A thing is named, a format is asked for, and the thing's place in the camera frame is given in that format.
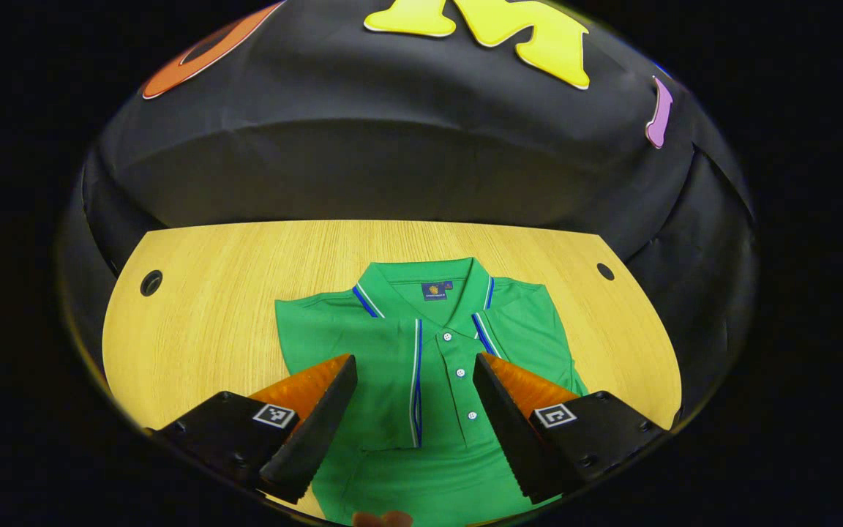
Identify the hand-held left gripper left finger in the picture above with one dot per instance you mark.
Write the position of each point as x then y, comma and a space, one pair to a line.
315, 435

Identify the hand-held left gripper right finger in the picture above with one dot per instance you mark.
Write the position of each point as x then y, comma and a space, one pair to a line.
509, 439

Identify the green T-shirt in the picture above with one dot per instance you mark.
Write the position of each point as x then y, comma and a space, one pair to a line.
334, 337

